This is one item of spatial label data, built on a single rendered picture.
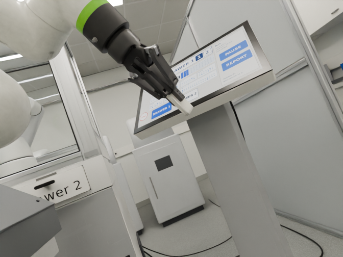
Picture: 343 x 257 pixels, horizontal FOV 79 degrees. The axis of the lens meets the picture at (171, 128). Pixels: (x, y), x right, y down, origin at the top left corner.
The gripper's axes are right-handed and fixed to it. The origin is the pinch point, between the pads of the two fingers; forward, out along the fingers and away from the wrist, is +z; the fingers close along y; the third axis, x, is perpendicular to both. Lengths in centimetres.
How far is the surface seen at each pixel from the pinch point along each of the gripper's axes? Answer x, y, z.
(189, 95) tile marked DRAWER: -18.1, 11.9, 3.5
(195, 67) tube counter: -31.3, 11.3, -0.7
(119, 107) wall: -202, 323, -27
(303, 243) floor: -33, 43, 126
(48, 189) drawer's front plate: 23, 65, -10
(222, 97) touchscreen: -16.3, 1.5, 10.3
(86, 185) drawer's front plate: 14, 59, 1
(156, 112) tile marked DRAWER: -13.0, 25.0, 0.1
